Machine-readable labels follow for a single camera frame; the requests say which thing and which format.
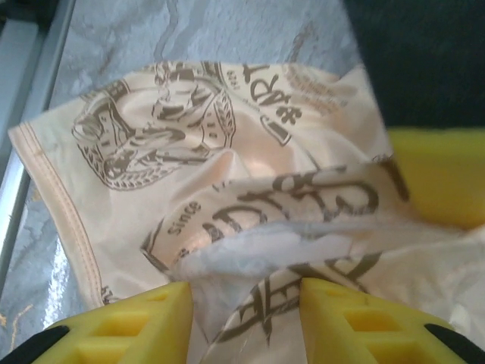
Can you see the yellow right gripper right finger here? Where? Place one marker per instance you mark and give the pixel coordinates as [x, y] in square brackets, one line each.
[360, 333]

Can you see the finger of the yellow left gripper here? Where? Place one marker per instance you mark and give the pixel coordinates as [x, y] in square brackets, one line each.
[443, 174]

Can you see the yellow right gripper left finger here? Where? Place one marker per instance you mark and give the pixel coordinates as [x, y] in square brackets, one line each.
[144, 333]

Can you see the peach printed t-shirt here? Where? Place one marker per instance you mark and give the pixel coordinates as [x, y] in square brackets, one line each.
[132, 170]

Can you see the aluminium mounting rail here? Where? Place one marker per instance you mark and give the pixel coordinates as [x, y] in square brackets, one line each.
[22, 76]

